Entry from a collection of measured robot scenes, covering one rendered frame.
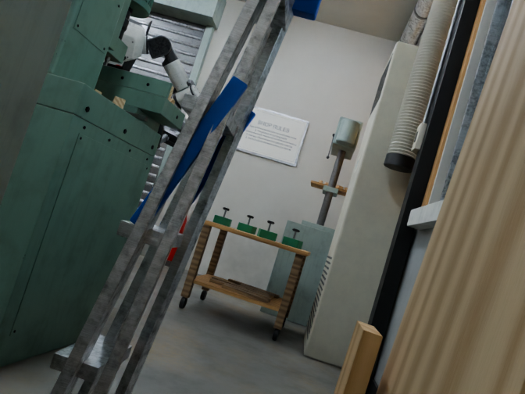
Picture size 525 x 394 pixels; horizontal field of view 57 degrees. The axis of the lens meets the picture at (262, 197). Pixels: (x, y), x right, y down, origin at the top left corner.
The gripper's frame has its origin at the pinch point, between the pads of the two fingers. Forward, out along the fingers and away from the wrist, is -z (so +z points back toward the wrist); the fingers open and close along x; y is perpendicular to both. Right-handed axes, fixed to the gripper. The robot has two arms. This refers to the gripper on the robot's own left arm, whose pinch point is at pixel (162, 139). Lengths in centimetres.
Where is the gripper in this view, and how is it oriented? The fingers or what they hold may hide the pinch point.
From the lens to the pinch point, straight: 219.1
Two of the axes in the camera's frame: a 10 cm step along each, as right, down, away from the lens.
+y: 3.8, -8.0, -4.6
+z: 2.9, -3.7, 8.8
